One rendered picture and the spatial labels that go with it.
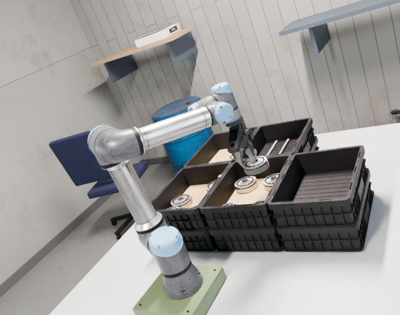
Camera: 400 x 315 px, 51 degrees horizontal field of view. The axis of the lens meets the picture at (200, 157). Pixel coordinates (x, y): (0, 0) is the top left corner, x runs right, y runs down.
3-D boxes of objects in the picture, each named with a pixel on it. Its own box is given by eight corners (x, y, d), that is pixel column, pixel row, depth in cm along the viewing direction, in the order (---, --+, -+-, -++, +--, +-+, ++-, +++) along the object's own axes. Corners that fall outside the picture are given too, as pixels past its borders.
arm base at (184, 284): (188, 303, 147) (179, 280, 144) (157, 295, 156) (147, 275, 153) (210, 274, 158) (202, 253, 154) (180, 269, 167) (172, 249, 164)
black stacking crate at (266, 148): (299, 176, 189) (293, 154, 185) (241, 182, 205) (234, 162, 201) (318, 137, 220) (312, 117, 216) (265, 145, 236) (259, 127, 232)
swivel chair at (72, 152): (136, 204, 431) (94, 114, 395) (177, 204, 396) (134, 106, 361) (97, 240, 390) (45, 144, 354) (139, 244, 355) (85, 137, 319)
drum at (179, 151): (234, 159, 443) (209, 90, 416) (213, 186, 403) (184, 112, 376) (193, 164, 472) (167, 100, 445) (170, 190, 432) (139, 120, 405)
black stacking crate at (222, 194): (274, 230, 158) (265, 205, 154) (207, 232, 174) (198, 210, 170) (299, 177, 189) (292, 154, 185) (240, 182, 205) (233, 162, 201)
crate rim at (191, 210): (199, 214, 171) (197, 209, 170) (142, 217, 187) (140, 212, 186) (234, 165, 202) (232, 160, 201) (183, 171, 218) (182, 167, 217)
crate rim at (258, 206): (267, 210, 155) (265, 204, 154) (199, 214, 171) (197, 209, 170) (294, 158, 186) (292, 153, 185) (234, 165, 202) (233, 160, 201)
